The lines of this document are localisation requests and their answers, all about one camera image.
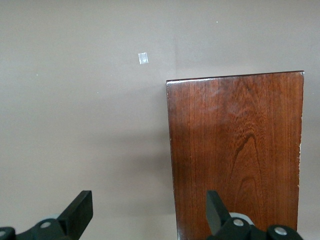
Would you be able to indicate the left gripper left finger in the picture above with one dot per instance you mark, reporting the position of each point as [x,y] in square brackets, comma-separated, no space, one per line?
[75,215]

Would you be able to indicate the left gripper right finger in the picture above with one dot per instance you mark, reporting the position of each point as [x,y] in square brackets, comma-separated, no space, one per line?
[215,215]

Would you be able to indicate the dark brown wooden cabinet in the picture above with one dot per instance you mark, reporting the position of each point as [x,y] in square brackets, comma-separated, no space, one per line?
[237,137]

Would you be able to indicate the small clear tape patch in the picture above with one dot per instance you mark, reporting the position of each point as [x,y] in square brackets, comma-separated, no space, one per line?
[143,58]

